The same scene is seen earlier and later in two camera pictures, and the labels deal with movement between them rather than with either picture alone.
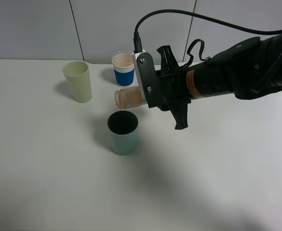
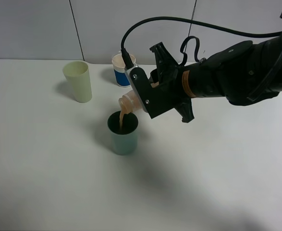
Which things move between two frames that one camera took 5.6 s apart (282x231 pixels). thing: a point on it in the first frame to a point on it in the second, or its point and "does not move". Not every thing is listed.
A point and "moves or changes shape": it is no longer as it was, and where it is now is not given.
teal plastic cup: x=123 y=126 does not move
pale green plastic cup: x=77 y=73 does not move
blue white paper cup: x=123 y=66 does not move
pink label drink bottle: x=129 y=97 moves or changes shape
